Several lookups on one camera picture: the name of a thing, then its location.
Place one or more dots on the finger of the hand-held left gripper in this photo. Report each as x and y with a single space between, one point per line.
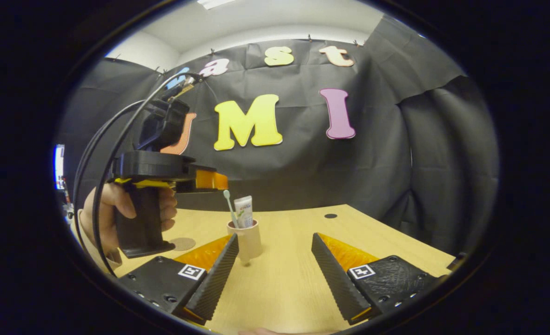
207 180

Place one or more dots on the round brown coaster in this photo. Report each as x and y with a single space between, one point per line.
184 244

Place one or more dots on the ceiling light panel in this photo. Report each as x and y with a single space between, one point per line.
214 3

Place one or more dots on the wooden desktop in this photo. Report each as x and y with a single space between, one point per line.
293 279

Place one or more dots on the white toothpaste tube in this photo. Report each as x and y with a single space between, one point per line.
244 209

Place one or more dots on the white toothbrush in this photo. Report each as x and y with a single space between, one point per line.
231 209

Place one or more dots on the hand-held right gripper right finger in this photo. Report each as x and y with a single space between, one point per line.
335 284

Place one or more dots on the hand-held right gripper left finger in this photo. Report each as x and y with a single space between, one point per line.
217 279

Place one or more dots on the black backdrop cloth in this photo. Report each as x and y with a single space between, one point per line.
372 177

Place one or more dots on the bright blue screen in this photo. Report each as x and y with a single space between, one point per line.
59 167

